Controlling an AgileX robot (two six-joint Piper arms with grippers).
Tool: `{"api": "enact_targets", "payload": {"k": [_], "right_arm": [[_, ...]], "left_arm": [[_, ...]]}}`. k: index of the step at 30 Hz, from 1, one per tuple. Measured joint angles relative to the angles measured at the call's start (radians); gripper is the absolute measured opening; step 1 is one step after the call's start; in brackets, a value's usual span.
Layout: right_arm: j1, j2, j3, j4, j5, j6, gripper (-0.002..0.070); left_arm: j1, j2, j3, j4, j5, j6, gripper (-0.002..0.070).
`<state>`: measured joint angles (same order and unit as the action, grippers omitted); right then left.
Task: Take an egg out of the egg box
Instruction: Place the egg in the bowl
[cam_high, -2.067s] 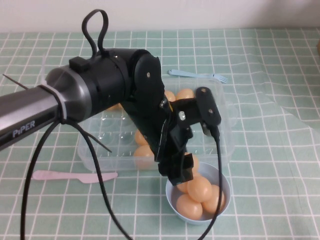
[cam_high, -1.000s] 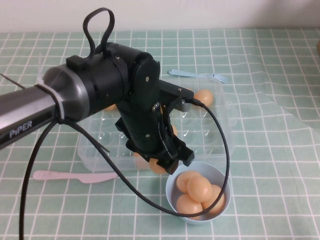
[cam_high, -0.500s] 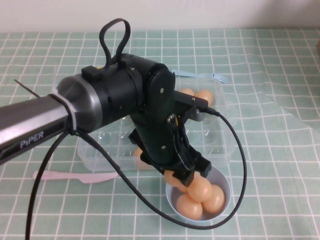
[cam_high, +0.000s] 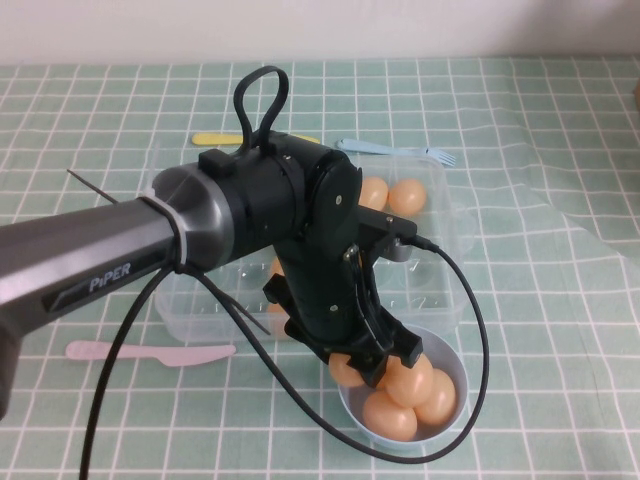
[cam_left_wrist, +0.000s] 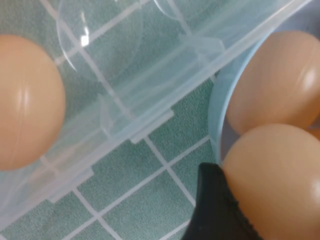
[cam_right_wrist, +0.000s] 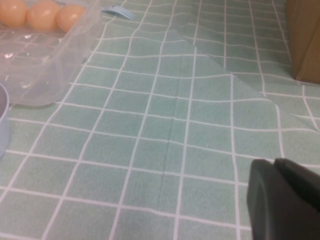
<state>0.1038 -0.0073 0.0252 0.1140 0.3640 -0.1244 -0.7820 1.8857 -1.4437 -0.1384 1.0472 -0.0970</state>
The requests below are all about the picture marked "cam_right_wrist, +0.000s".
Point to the clear plastic egg box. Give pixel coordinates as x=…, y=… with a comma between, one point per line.
x=35, y=80

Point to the light blue plastic fork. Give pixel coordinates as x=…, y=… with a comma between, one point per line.
x=116, y=10

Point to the light blue bowl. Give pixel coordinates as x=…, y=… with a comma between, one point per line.
x=3, y=130

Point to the orange plastic egg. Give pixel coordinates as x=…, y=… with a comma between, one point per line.
x=11, y=11
x=43, y=15
x=70, y=17

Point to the green white checked tablecloth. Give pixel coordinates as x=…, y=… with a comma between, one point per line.
x=160, y=125

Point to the brown cardboard box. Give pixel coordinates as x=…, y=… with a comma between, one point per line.
x=305, y=37

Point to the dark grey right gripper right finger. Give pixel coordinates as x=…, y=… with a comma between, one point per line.
x=300, y=180

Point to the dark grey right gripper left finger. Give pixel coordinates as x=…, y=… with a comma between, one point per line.
x=270, y=212

